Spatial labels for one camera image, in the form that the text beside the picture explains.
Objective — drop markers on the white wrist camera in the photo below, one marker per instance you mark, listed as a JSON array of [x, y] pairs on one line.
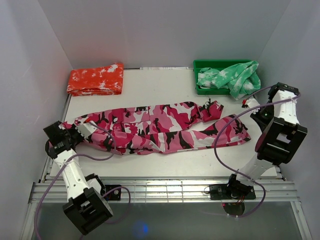
[[86, 129], [250, 103]]

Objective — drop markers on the aluminium frame rail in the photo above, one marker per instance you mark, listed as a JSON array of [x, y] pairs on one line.
[[174, 190]]

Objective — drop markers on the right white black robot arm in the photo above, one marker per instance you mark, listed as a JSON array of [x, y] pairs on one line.
[[281, 136]]

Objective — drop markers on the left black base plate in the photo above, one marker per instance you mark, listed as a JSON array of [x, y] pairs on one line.
[[115, 192]]

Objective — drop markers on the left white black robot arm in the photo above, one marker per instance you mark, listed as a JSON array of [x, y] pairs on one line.
[[86, 207]]

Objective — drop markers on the folded orange white trousers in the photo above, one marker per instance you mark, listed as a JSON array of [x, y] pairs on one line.
[[99, 81]]

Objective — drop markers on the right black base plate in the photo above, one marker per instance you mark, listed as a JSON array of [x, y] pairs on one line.
[[220, 192]]

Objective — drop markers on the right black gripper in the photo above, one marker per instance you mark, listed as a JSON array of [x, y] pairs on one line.
[[262, 123]]

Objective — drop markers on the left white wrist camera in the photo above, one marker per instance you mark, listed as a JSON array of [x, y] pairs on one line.
[[86, 129]]

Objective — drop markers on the green tie-dye trousers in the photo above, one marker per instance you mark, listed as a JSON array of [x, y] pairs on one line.
[[237, 77]]

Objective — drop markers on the pink camouflage trousers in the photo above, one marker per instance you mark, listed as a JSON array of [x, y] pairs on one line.
[[163, 128]]

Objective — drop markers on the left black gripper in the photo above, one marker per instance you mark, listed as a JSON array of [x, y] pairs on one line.
[[72, 129]]

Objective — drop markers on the green plastic bin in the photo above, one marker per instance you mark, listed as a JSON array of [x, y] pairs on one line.
[[200, 66]]

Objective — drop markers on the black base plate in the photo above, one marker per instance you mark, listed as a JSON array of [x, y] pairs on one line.
[[115, 192], [220, 192]]

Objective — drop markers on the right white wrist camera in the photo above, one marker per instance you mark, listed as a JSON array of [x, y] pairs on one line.
[[250, 103]]

